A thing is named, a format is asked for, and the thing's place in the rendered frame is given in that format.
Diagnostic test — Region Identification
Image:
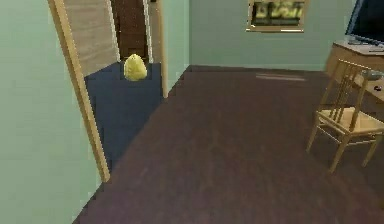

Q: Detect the yellow rounded lump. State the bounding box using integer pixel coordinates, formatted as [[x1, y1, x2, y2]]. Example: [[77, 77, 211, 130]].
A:
[[123, 53, 148, 82]]

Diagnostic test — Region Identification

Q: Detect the dark brown room door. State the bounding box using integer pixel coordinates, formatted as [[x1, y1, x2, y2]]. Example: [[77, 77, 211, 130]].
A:
[[110, 0, 150, 63]]

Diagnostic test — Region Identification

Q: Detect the wooden chair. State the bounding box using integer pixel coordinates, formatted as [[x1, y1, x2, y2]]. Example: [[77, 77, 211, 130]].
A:
[[305, 58, 384, 174]]

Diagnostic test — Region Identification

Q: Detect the wooden television stand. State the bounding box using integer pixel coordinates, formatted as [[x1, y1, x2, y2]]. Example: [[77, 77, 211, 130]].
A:
[[324, 39, 384, 80]]

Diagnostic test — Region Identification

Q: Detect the grey bowl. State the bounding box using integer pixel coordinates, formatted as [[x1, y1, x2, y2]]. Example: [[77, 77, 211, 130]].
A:
[[360, 69, 384, 81]]

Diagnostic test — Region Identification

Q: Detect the light wooden table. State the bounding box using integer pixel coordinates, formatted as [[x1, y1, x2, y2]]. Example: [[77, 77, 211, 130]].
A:
[[353, 70, 384, 103]]

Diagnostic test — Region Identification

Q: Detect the black television set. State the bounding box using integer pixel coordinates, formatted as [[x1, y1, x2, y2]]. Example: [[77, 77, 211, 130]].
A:
[[345, 0, 384, 46]]

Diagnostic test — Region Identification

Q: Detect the framed wall picture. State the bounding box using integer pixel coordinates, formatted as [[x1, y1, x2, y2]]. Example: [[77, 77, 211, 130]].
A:
[[246, 0, 310, 34]]

